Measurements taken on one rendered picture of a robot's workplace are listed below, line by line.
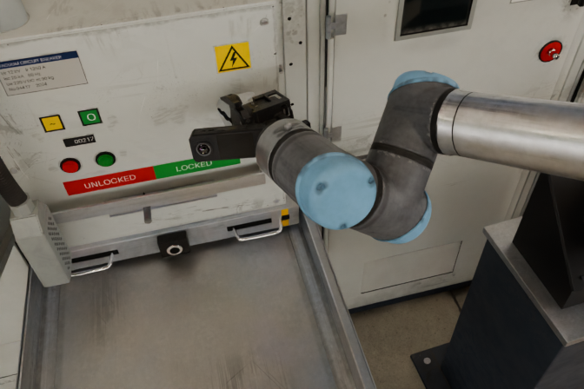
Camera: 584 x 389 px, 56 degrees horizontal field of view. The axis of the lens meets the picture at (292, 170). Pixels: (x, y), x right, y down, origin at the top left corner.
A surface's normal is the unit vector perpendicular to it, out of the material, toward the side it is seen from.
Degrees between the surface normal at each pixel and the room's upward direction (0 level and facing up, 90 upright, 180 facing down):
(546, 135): 59
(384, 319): 0
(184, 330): 0
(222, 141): 75
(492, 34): 90
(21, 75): 90
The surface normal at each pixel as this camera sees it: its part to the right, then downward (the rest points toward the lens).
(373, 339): -0.03, -0.70
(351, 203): 0.40, 0.38
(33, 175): 0.24, 0.69
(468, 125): -0.72, 0.00
